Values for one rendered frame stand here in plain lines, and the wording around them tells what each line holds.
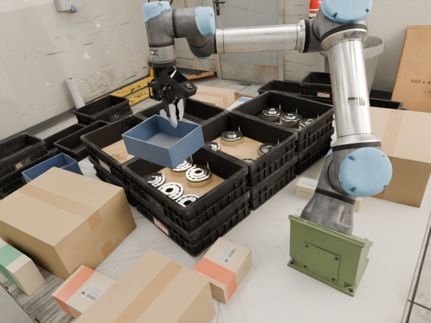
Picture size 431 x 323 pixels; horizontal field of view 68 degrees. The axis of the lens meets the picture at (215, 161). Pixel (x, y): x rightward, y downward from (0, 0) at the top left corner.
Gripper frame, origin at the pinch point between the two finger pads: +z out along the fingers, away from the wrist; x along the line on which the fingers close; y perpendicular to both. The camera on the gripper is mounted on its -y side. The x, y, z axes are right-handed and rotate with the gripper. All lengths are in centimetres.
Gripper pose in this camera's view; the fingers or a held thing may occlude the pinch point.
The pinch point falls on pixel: (177, 124)
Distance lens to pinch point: 103.4
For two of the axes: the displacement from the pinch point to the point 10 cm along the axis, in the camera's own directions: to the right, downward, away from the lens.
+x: -6.1, 4.3, -6.6
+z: 0.7, 8.6, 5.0
